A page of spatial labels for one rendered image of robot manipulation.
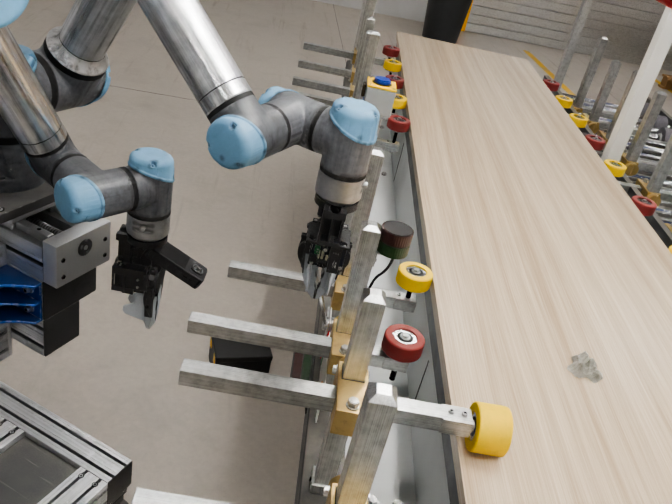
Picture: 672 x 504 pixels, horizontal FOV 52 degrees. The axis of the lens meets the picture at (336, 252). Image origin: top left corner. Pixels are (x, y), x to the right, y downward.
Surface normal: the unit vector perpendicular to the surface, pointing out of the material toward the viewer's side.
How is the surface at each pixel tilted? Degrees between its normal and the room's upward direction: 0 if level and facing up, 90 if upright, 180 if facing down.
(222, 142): 90
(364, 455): 90
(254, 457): 0
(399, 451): 0
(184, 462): 0
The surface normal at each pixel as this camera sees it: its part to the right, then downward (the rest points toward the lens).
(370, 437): -0.04, 0.51
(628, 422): 0.19, -0.84
